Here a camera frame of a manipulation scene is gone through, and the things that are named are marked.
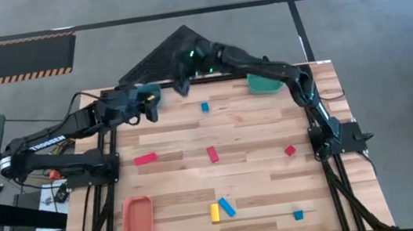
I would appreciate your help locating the orange connector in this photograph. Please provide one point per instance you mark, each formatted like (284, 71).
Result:
(54, 174)

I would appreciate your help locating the black mat with orange stripes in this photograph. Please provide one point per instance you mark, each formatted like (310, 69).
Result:
(6, 61)

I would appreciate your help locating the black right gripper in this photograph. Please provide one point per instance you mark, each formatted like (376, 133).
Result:
(197, 59)

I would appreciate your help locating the white paper sheet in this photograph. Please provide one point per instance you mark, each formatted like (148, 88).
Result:
(45, 198)

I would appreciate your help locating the small blue block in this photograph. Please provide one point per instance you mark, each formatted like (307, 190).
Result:
(205, 107)

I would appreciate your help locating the long yellow block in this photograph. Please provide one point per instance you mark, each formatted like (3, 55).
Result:
(215, 213)

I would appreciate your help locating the long blue block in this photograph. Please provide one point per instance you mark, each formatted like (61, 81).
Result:
(226, 207)

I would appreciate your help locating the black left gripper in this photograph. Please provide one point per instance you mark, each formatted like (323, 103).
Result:
(130, 103)

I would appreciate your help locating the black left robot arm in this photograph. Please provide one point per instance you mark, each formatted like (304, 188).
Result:
(48, 143)

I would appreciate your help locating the orange plastic bin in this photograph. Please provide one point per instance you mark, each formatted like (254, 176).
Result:
(137, 219)

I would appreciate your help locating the medium red block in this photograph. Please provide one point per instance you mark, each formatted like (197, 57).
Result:
(213, 154)

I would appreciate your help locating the teal plastic bin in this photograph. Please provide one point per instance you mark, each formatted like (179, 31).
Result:
(155, 87)

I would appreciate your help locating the black aluminium table frame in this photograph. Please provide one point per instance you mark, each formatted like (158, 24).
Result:
(225, 77)

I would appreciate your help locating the black mesh computer case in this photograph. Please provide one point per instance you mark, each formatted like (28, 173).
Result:
(156, 60)

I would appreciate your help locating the long red block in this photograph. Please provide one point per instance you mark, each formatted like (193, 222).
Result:
(145, 159)

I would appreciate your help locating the blue cube block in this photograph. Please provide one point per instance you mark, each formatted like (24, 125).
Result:
(298, 215)

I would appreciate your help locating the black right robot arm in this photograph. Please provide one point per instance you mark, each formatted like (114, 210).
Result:
(260, 67)

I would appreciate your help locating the red cube block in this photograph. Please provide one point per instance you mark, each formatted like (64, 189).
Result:
(290, 150)

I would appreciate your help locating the green plastic bin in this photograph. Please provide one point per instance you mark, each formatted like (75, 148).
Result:
(262, 87)

